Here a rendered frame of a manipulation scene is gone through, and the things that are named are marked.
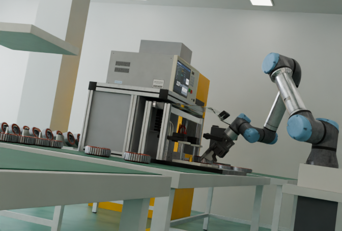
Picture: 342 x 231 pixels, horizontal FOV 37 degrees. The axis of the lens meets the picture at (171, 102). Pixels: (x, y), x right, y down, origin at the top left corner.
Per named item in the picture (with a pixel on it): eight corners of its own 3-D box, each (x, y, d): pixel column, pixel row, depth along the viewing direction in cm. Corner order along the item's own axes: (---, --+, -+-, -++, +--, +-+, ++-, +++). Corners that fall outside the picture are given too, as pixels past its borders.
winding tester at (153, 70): (194, 105, 304) (199, 71, 306) (171, 93, 263) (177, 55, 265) (135, 98, 317) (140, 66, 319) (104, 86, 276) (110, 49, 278)
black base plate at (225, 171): (246, 175, 297) (247, 172, 297) (222, 174, 237) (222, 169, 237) (171, 164, 313) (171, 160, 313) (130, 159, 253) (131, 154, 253)
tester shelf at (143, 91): (202, 115, 313) (203, 108, 313) (167, 98, 249) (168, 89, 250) (137, 107, 328) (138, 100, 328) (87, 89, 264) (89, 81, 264)
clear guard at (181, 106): (230, 125, 272) (232, 114, 273) (220, 120, 250) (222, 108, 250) (173, 118, 283) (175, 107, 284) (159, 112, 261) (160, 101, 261)
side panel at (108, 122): (129, 159, 254) (139, 96, 257) (126, 159, 251) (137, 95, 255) (80, 151, 263) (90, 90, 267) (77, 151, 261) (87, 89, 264)
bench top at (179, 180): (269, 184, 368) (271, 177, 369) (177, 189, 162) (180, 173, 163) (142, 164, 402) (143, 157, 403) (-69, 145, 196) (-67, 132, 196)
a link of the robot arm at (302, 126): (330, 135, 236) (291, 53, 270) (307, 129, 228) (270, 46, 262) (312, 149, 243) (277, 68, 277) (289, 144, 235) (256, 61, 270)
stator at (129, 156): (122, 159, 216) (123, 150, 217) (148, 163, 218) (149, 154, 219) (124, 160, 205) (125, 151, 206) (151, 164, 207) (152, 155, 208)
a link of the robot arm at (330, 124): (342, 150, 243) (345, 122, 245) (322, 145, 236) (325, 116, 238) (322, 149, 253) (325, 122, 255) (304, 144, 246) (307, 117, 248)
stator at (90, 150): (95, 154, 226) (97, 146, 226) (115, 158, 220) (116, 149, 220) (78, 152, 217) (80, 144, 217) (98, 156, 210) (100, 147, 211)
